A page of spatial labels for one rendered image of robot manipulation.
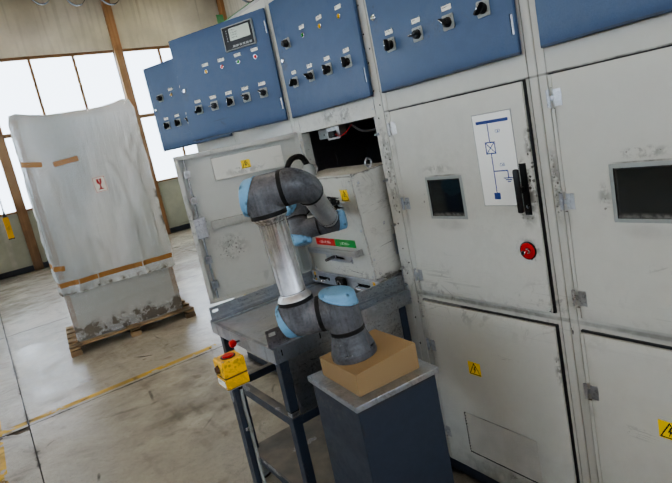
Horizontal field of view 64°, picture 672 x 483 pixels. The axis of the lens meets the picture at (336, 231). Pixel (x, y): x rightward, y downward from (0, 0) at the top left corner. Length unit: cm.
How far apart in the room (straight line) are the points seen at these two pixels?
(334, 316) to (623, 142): 94
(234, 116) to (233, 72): 22
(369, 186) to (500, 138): 67
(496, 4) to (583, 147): 49
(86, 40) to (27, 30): 114
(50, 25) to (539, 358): 1273
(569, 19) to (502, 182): 52
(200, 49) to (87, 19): 1085
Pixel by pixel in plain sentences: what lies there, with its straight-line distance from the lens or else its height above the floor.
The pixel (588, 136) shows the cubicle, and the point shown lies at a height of 139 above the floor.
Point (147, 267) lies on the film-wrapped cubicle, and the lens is 568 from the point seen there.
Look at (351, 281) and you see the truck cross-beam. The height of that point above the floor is 88.
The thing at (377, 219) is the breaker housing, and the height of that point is 115.
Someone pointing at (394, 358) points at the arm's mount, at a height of 82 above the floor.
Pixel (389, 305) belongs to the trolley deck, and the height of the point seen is 80.
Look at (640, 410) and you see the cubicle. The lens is 185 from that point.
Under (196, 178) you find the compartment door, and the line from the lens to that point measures 269.
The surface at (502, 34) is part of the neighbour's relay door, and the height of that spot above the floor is 172.
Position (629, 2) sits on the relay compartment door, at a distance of 156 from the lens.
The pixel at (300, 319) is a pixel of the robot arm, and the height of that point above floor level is 99.
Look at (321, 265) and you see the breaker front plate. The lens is 261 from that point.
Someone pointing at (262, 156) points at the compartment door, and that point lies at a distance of 270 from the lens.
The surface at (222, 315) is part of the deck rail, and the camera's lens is 252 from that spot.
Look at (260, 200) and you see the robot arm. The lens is 163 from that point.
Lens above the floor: 153
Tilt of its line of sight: 10 degrees down
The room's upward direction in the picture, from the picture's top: 12 degrees counter-clockwise
